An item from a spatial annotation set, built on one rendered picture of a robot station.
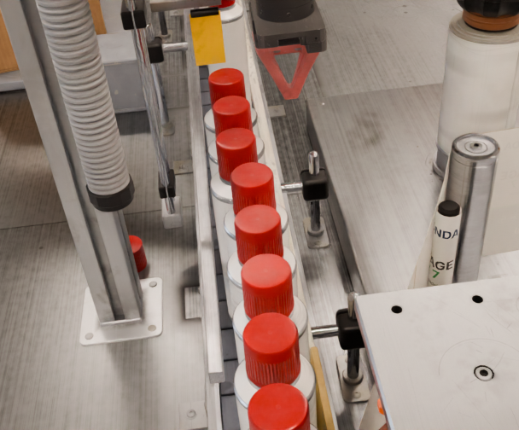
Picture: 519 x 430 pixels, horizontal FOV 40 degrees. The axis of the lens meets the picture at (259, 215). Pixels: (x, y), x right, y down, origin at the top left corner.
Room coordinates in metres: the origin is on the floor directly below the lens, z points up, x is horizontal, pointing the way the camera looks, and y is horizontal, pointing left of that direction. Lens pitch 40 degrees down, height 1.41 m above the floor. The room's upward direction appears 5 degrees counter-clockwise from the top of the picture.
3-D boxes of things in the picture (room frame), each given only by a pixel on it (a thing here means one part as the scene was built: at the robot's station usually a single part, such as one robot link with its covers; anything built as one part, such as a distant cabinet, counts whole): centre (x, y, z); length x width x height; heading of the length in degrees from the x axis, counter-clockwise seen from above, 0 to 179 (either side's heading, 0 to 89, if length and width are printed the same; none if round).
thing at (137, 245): (0.62, 0.15, 0.85); 0.03 x 0.03 x 0.03
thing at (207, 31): (0.65, 0.03, 1.09); 0.03 x 0.01 x 0.06; 93
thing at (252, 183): (0.44, 0.00, 0.98); 0.05 x 0.05 x 0.20
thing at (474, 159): (0.47, -0.18, 0.97); 0.05 x 0.05 x 0.19
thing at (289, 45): (0.69, -0.04, 1.05); 0.07 x 0.07 x 0.09; 2
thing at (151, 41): (0.92, 0.11, 0.91); 0.07 x 0.03 x 0.16; 93
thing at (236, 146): (0.49, 0.01, 0.98); 0.05 x 0.05 x 0.20
